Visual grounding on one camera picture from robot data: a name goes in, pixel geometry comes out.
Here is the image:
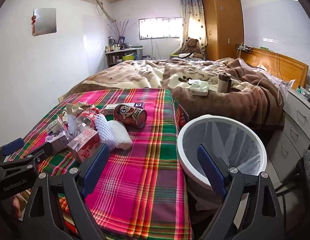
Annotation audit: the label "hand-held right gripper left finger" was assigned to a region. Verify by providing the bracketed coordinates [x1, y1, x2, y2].
[20, 142, 111, 240]

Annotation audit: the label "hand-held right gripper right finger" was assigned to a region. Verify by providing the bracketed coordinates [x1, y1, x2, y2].
[197, 144, 285, 240]

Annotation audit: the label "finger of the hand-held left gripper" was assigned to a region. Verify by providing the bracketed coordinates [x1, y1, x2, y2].
[22, 142, 54, 167]
[0, 137, 25, 165]

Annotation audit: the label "white plastic wastebasket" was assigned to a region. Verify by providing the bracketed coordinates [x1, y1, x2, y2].
[177, 114, 267, 193]

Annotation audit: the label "paper wrappers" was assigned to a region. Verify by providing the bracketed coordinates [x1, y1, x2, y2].
[46, 117, 66, 135]

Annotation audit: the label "red drink carton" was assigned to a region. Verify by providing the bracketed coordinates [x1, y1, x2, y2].
[67, 127, 101, 163]

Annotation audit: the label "clear plastic bottle red label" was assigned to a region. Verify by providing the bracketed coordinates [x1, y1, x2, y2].
[74, 107, 100, 137]

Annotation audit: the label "beige paper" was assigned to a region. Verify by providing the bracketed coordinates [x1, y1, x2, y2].
[65, 101, 89, 118]

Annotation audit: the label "white medicine box purple end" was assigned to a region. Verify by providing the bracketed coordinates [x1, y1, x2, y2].
[103, 102, 145, 115]

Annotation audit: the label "red cartoon drink can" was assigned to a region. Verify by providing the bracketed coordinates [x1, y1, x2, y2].
[113, 104, 147, 128]

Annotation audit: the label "person's left hand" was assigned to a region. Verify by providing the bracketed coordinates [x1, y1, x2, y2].
[10, 195, 28, 217]

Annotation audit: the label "pink green plaid cloth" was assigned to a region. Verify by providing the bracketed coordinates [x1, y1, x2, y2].
[5, 88, 195, 240]

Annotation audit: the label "bed with brown blanket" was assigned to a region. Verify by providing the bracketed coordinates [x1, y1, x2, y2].
[63, 58, 285, 130]

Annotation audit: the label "white tissue pack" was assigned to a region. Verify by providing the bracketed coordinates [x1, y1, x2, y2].
[189, 79, 209, 96]

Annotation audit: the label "grey drawer nightstand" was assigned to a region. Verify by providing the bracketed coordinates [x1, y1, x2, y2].
[266, 88, 310, 185]

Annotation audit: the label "dark grey padded chair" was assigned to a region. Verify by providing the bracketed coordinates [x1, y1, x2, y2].
[296, 150, 310, 205]

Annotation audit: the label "lilac pillow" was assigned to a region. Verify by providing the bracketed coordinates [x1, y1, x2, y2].
[242, 60, 295, 90]

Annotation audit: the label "small storage shelf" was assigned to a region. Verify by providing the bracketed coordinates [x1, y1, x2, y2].
[105, 45, 143, 68]

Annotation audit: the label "cluster of nightstand items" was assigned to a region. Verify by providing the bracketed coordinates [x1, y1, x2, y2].
[296, 80, 310, 105]

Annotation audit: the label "cluster of small bottles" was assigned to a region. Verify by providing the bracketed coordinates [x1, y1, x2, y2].
[106, 36, 128, 53]

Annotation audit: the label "brown teddy bear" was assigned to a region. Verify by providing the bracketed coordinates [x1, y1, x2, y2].
[181, 38, 203, 55]

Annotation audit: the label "power strip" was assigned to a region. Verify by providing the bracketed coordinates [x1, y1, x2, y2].
[235, 44, 254, 53]

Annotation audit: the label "wooden bed headboard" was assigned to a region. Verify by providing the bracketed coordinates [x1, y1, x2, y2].
[241, 47, 309, 89]

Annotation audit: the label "wooden wardrobe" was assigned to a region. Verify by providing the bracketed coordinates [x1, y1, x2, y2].
[203, 0, 245, 61]

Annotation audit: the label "vase of dry branches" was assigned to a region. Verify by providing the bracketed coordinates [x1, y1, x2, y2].
[107, 19, 136, 45]

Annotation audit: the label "barred window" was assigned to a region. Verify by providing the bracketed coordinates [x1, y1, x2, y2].
[138, 17, 183, 40]

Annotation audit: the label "wrapped air conditioner pipe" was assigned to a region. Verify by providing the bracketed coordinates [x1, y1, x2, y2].
[93, 0, 116, 23]

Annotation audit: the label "blue patterned curtain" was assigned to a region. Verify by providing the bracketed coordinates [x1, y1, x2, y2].
[179, 0, 208, 47]

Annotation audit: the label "white charging cable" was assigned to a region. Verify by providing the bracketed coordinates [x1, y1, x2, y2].
[252, 52, 283, 105]

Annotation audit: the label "silver wall sheet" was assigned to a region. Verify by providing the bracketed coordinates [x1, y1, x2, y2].
[33, 8, 57, 37]

